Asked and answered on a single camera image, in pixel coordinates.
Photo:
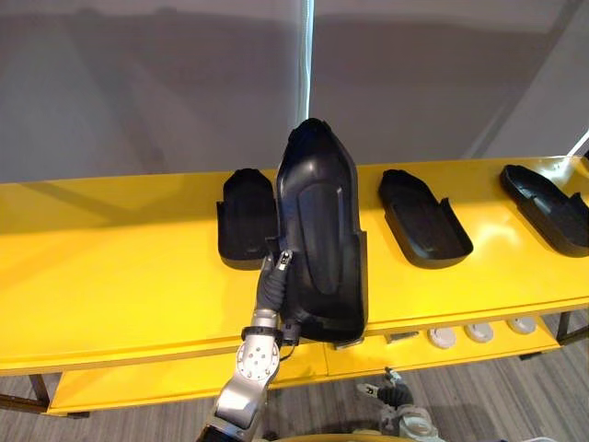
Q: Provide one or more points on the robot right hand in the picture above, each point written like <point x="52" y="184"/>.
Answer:
<point x="393" y="395"/>

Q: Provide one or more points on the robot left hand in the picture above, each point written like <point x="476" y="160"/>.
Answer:
<point x="271" y="290"/>

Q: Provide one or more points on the black plastic housing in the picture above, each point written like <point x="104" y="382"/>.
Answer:
<point x="322" y="207"/>
<point x="244" y="216"/>
<point x="423" y="221"/>
<point x="547" y="207"/>

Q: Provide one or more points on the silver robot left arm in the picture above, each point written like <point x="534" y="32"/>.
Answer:
<point x="250" y="368"/>

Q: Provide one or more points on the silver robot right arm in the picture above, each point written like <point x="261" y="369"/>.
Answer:
<point x="409" y="421"/>

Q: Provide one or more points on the yellow lower shelf board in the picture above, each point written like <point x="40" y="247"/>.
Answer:
<point x="152" y="382"/>

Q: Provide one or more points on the yellow shelf board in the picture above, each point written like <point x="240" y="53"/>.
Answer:
<point x="115" y="276"/>
<point x="152" y="382"/>

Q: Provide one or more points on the yellow shelf top board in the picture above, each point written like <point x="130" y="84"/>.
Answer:
<point x="115" y="276"/>

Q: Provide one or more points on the dark metal shelf leg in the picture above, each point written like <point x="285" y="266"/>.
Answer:
<point x="570" y="327"/>
<point x="37" y="391"/>

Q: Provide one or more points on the small grey flat part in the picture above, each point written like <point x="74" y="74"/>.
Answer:
<point x="401" y="336"/>

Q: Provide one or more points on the white round part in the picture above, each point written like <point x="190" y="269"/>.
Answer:
<point x="442" y="337"/>
<point x="522" y="324"/>
<point x="478" y="331"/>

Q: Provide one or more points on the white vertical light strip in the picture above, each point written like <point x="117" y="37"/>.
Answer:
<point x="307" y="55"/>

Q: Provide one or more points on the white slanted light strip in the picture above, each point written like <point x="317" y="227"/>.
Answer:
<point x="579" y="143"/>

